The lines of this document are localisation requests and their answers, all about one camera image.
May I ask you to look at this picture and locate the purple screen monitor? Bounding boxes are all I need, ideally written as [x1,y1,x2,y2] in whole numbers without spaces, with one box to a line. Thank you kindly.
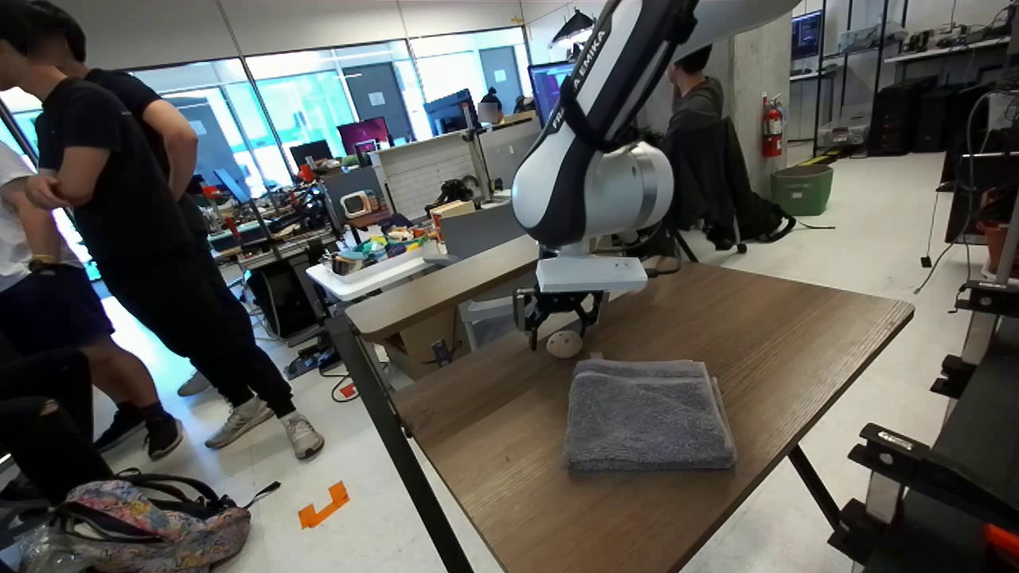
[335,116,394,162]

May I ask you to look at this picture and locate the cluttered black workbench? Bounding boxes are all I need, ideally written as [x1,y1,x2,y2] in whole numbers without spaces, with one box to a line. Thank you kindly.
[200,179,335,266]

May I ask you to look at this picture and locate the black computer tower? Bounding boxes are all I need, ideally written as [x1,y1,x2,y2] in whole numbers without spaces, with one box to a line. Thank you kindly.
[244,257,328,343]

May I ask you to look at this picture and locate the brown wooden side desk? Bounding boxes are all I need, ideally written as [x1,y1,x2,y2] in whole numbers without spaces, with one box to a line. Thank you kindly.
[344,232,544,379]

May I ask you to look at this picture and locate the black triangular lamp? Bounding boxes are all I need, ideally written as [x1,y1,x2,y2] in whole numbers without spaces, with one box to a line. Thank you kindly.
[549,8,597,48]

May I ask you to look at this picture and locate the grey office chair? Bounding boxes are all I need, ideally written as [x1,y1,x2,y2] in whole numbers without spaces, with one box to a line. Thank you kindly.
[455,291,535,354]

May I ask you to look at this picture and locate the black perforated work table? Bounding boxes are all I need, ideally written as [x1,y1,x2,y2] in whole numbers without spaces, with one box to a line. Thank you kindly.
[823,316,1019,573]

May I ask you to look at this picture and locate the green storage bin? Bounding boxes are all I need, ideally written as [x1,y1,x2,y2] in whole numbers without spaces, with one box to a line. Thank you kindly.
[768,158,838,220]

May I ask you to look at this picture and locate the background seated person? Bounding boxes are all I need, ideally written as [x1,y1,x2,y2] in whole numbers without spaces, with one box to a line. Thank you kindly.
[481,87,511,130]

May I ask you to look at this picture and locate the colourful patterned backpack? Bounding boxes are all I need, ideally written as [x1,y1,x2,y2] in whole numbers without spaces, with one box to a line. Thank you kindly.
[19,470,284,573]

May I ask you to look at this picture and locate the grey desk partition panel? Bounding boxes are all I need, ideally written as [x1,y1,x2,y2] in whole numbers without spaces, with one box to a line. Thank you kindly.
[371,117,544,220]

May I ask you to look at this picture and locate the person in black t-shirt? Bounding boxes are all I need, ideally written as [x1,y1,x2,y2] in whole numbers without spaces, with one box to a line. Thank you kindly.
[0,4,328,464]

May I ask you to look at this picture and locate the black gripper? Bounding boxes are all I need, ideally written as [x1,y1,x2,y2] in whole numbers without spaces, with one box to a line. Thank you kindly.
[511,287,611,354]

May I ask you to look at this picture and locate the dark angled monitor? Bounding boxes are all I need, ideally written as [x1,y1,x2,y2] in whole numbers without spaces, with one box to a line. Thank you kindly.
[423,87,484,139]

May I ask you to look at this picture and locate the black desk equipment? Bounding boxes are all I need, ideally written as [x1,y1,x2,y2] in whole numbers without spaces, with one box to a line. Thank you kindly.
[432,171,484,209]

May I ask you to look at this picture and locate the orange floor tape marker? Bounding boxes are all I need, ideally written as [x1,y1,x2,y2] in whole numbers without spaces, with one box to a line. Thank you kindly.
[295,479,353,533]

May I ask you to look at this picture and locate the red fire extinguisher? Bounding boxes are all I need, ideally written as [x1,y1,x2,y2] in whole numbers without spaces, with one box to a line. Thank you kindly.
[759,92,791,162]

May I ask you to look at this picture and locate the grey towel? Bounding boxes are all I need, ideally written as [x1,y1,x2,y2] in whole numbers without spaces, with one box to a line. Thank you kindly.
[562,357,743,479]

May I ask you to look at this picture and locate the metal storage shelves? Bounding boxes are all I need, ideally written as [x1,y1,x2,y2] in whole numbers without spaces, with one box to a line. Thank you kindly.
[791,0,1019,156]

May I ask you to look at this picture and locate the dark haired person in black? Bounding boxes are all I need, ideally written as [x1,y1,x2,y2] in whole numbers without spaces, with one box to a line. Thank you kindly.
[25,0,200,204]

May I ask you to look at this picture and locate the white cluttered desk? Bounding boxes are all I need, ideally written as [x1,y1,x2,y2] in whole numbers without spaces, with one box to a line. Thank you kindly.
[303,247,432,308]

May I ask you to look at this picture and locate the blue screen computer monitor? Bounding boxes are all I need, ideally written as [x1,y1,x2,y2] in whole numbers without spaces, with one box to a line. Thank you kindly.
[526,57,577,123]

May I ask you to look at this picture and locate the black metal table frame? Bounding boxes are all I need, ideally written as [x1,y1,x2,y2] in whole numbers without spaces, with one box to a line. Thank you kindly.
[320,302,853,573]

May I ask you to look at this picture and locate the brown printed cardboard box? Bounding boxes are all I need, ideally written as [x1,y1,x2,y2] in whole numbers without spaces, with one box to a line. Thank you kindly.
[394,312,472,379]

